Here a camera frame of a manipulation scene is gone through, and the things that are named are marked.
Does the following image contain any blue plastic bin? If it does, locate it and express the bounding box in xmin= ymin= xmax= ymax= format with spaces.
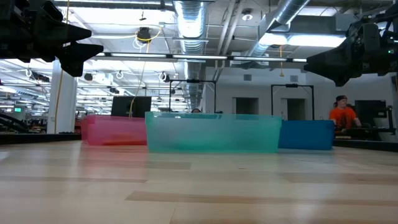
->
xmin=278 ymin=119 xmax=335 ymax=151

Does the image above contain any black ceiling device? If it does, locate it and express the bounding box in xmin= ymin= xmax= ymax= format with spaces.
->
xmin=136 ymin=27 xmax=152 ymax=44

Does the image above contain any black monitor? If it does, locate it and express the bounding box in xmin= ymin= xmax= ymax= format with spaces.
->
xmin=111 ymin=95 xmax=152 ymax=118

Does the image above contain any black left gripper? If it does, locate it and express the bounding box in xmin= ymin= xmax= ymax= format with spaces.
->
xmin=0 ymin=0 xmax=104 ymax=78

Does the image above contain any red translucent plastic bin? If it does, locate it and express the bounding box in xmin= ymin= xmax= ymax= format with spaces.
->
xmin=80 ymin=114 xmax=147 ymax=146

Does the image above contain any yellow cable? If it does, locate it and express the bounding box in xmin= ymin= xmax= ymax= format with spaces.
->
xmin=53 ymin=0 xmax=71 ymax=134

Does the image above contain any white square column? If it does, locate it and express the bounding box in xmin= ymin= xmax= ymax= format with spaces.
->
xmin=46 ymin=58 xmax=78 ymax=134

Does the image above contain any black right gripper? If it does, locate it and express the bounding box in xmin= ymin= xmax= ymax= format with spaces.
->
xmin=303 ymin=12 xmax=393 ymax=88

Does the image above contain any teal translucent plastic bin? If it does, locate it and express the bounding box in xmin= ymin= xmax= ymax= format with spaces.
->
xmin=144 ymin=111 xmax=283 ymax=154

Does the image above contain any black stand frame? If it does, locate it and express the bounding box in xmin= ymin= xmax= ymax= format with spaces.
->
xmin=169 ymin=79 xmax=218 ymax=114
xmin=271 ymin=83 xmax=315 ymax=121

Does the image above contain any black equipment rack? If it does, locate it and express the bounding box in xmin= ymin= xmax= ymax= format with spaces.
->
xmin=333 ymin=99 xmax=397 ymax=141

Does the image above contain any black curved machine part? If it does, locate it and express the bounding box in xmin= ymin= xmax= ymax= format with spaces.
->
xmin=0 ymin=112 xmax=34 ymax=134

